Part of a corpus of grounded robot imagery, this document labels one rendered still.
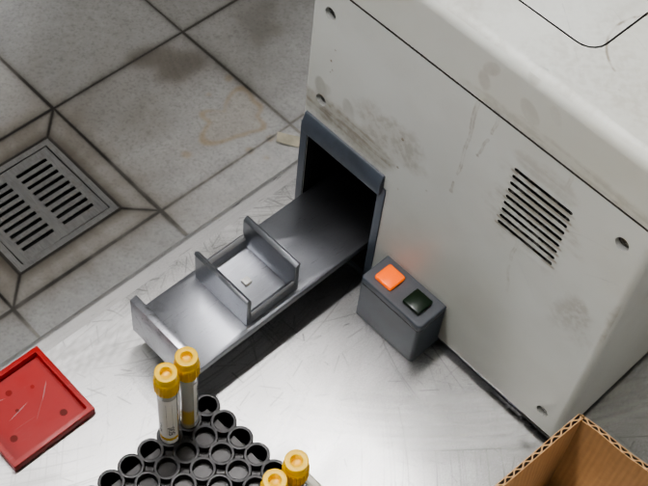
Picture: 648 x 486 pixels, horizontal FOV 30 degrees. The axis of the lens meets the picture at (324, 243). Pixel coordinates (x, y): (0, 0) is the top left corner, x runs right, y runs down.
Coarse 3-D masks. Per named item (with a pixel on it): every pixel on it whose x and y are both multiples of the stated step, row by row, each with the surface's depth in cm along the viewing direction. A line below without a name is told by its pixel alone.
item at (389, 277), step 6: (390, 264) 88; (384, 270) 88; (390, 270) 88; (396, 270) 88; (378, 276) 88; (384, 276) 88; (390, 276) 88; (396, 276) 88; (402, 276) 88; (384, 282) 87; (390, 282) 87; (396, 282) 88; (390, 288) 87
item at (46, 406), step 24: (24, 360) 87; (48, 360) 87; (0, 384) 86; (24, 384) 86; (48, 384) 86; (0, 408) 85; (24, 408) 85; (48, 408) 85; (72, 408) 86; (0, 432) 84; (24, 432) 84; (48, 432) 84; (24, 456) 82
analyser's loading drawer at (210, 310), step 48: (336, 192) 94; (240, 240) 89; (288, 240) 91; (336, 240) 91; (192, 288) 88; (240, 288) 88; (288, 288) 87; (144, 336) 86; (192, 336) 85; (240, 336) 86
